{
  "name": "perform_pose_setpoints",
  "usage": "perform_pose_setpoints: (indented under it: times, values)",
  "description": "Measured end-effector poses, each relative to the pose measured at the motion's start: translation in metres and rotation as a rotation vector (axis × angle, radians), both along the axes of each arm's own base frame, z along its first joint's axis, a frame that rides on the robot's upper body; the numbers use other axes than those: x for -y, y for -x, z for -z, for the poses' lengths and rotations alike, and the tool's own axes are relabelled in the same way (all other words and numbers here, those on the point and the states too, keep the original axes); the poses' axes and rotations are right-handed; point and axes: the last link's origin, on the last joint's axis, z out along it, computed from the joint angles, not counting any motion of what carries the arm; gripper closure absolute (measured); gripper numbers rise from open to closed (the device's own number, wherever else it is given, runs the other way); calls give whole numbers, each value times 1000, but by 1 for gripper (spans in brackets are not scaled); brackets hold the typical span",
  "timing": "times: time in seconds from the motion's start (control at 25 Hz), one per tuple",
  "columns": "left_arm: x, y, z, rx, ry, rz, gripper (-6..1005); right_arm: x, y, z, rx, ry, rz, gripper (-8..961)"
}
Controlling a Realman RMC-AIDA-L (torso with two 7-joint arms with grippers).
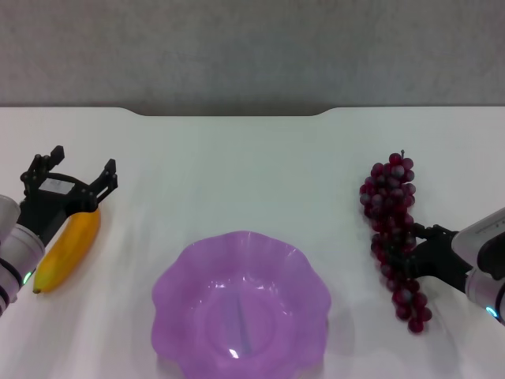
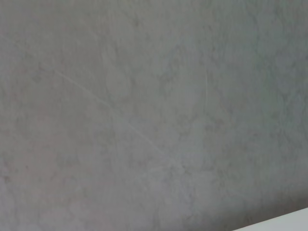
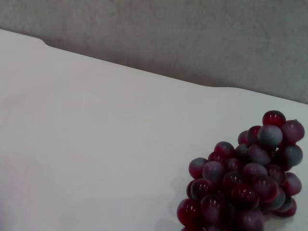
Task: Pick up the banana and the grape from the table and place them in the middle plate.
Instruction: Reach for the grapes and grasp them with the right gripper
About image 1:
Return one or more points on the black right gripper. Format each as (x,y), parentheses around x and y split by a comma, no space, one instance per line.
(438,256)

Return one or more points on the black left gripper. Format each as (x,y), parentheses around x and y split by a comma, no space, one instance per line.
(55,199)

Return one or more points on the dark red grape bunch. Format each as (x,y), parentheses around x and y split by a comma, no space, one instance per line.
(388,205)

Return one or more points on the yellow banana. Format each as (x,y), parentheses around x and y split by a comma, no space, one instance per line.
(69,252)

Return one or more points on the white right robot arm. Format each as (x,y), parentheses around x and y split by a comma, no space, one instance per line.
(487,298)

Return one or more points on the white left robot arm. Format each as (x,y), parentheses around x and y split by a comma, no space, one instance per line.
(17,256)

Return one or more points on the purple translucent wavy bowl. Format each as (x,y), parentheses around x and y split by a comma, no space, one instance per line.
(240,308)

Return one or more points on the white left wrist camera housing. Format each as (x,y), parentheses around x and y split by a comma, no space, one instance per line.
(8,211)

